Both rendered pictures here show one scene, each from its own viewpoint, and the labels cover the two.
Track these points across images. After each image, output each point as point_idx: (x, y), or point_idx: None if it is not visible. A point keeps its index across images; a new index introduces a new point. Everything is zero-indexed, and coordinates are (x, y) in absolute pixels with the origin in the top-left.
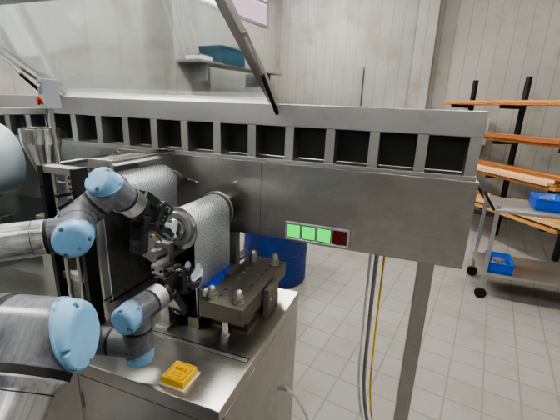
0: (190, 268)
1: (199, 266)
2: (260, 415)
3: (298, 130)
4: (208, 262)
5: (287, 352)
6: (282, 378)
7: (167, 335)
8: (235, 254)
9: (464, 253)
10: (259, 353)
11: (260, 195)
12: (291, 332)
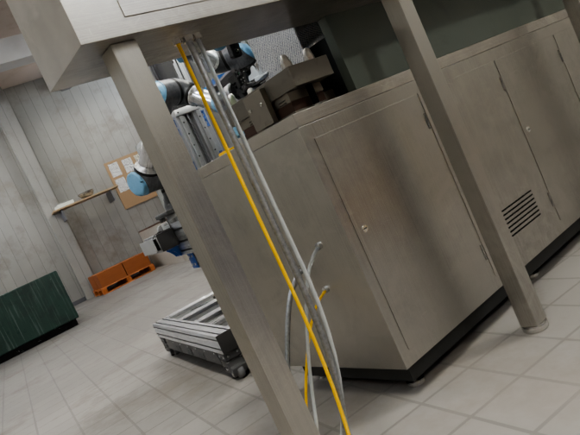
0: (238, 71)
1: (254, 68)
2: (261, 228)
3: None
4: (274, 65)
5: (302, 195)
6: (302, 223)
7: None
8: (331, 53)
9: (39, 68)
10: (224, 156)
11: None
12: (299, 170)
